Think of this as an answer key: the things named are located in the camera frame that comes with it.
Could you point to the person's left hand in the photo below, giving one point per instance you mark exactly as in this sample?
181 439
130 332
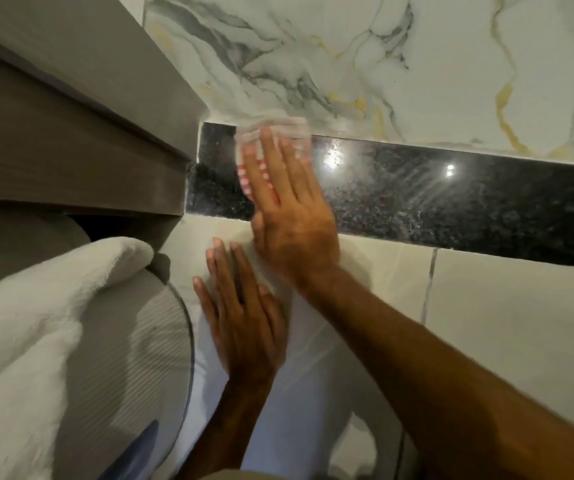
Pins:
247 334

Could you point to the brown wooden cabinet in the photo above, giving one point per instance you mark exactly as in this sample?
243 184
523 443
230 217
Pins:
66 129

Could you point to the person's right thumb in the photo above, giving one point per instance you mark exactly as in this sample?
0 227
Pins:
258 239

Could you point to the person's left little finger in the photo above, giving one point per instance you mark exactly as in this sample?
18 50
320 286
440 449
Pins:
206 299

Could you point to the red white checkered cloth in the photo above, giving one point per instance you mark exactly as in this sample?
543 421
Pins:
287 129

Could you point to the person's right hand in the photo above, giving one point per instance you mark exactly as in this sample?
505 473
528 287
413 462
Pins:
292 229

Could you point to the person's left middle finger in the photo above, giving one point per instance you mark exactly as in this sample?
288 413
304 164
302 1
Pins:
228 269

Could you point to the person's left forearm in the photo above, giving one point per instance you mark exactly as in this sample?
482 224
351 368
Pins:
227 434

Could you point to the person's left thumb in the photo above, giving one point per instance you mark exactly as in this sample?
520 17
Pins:
274 312

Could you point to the person's right middle finger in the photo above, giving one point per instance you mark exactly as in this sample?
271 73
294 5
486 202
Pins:
277 162

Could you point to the white fluffy towel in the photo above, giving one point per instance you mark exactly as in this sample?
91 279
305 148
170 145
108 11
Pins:
21 344

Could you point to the round ribbed glass table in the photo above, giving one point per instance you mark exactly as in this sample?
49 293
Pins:
131 354

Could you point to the person's right little finger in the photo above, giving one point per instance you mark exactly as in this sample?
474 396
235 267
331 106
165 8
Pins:
314 182

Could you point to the black granite ledge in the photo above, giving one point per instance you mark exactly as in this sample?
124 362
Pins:
467 204

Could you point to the person's right forearm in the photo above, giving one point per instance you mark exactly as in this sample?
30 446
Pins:
442 389

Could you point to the blue object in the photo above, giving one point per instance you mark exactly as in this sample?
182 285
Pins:
134 454

